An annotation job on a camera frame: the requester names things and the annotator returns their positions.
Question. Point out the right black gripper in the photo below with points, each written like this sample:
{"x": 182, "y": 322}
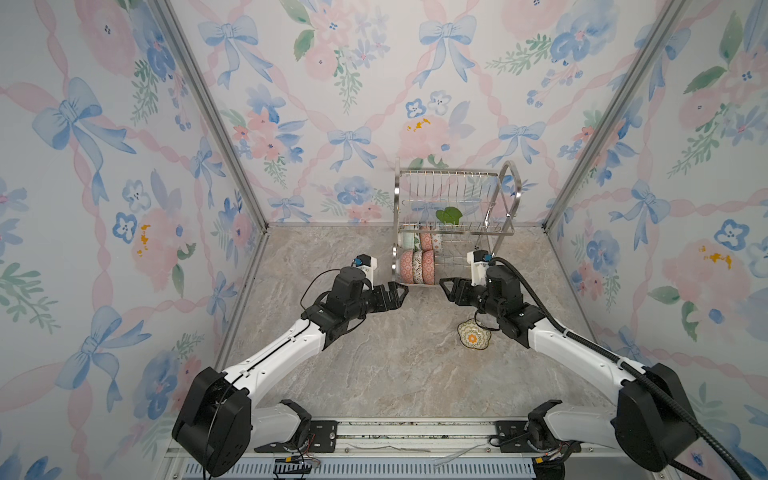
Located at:
{"x": 462, "y": 286}

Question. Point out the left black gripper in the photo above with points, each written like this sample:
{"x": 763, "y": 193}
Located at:
{"x": 394, "y": 301}

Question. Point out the orange flower-shaped dish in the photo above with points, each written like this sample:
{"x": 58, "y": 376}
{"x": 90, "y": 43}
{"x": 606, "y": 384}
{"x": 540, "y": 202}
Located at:
{"x": 473, "y": 336}

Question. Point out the dark floral bowl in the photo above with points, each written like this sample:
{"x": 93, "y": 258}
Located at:
{"x": 428, "y": 267}

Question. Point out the pale green grid bowl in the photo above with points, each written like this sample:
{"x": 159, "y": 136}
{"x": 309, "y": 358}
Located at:
{"x": 407, "y": 240}

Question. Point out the stainless steel dish rack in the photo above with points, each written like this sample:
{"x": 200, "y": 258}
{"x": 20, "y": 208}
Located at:
{"x": 488, "y": 199}

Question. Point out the maroon patterned white bowl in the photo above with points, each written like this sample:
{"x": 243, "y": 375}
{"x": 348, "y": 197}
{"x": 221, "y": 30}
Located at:
{"x": 417, "y": 267}

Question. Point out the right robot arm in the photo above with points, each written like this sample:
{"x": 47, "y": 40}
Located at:
{"x": 650, "y": 418}

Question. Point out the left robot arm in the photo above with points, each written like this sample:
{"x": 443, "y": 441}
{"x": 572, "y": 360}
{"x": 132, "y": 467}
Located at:
{"x": 221, "y": 418}

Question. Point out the green leaf-shaped dish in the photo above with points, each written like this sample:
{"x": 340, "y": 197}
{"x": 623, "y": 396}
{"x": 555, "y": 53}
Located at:
{"x": 449, "y": 215}

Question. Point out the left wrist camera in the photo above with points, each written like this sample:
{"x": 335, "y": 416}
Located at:
{"x": 368, "y": 264}

